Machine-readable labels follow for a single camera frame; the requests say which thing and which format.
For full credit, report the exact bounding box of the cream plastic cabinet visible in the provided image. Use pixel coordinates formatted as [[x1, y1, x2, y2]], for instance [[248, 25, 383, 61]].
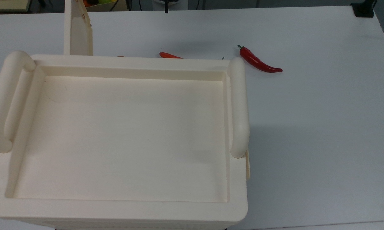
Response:
[[0, 50, 251, 230]]

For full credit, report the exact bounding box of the cardboard box with toy fruit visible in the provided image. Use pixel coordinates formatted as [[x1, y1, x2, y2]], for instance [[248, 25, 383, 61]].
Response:
[[83, 0, 129, 12]]

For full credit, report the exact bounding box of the black table clamp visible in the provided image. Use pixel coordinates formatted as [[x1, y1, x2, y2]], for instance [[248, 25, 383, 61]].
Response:
[[351, 0, 375, 18]]

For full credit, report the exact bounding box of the wooden side table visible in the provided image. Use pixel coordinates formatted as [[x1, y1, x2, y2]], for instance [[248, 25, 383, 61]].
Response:
[[0, 0, 32, 13]]

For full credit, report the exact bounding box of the red toy chili pepper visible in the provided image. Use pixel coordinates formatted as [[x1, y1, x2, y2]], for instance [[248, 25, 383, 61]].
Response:
[[237, 45, 283, 73]]

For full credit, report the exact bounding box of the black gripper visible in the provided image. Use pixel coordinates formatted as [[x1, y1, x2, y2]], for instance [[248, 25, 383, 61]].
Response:
[[162, 0, 179, 14]]

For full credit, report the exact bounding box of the cream cabinet door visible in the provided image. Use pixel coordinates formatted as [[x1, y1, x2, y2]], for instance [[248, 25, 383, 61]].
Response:
[[64, 0, 94, 56]]

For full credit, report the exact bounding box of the orange toy carrot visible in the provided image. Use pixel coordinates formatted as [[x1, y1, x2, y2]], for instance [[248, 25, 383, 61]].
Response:
[[159, 52, 225, 60]]

